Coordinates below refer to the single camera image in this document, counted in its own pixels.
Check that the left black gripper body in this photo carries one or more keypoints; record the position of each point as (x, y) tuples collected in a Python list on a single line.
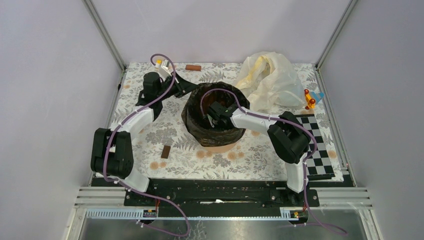
[(170, 94)]

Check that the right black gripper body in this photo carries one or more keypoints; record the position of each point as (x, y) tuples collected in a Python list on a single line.
[(219, 124)]

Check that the black trash bag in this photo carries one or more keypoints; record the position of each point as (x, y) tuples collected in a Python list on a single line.
[(199, 127)]

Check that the translucent white trash bag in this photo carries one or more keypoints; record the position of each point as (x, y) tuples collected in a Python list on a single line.
[(269, 78)]

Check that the orange plastic trash bin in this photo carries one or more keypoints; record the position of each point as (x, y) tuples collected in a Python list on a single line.
[(220, 149)]

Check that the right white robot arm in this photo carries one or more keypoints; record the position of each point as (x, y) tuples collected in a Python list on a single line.
[(292, 143)]

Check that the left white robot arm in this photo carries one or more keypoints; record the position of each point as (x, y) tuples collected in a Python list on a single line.
[(112, 149)]

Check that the floral patterned table mat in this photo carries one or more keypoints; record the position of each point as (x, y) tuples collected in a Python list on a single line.
[(251, 158)]

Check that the brown cylinder block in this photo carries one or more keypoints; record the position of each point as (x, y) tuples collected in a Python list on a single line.
[(192, 67)]

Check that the dark brown wooden block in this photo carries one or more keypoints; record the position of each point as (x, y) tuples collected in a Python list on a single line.
[(165, 152)]

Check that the red yellow toy vehicle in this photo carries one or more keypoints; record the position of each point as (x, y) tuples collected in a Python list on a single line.
[(310, 99)]

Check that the blue toy piece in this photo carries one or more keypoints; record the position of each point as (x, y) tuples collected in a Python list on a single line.
[(317, 96)]

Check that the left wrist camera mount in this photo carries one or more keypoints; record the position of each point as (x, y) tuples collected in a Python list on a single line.
[(164, 69)]

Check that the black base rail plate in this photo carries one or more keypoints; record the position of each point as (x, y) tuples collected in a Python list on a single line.
[(216, 197)]

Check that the slotted metal cable duct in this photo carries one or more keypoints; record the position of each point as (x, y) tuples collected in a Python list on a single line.
[(148, 214)]

